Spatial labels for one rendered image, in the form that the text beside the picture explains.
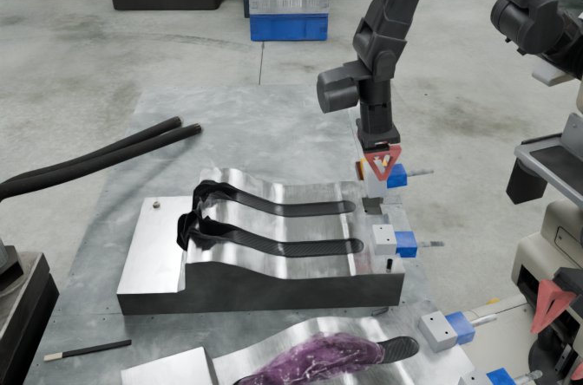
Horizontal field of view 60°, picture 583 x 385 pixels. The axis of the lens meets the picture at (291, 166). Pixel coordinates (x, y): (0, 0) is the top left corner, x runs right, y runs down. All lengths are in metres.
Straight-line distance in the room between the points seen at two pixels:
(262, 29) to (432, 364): 3.42
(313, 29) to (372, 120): 3.16
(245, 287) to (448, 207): 1.69
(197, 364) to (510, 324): 1.14
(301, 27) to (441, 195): 1.99
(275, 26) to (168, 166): 2.81
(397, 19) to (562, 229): 0.55
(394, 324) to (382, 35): 0.47
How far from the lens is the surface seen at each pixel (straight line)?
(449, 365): 0.86
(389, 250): 0.93
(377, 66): 0.83
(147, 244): 1.02
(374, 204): 1.06
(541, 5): 0.93
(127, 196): 1.24
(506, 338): 1.67
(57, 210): 2.59
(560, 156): 1.01
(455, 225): 2.39
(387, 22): 0.82
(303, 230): 0.97
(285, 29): 4.03
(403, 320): 0.89
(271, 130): 1.41
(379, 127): 0.91
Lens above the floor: 1.56
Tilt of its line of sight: 36 degrees down
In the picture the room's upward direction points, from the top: straight up
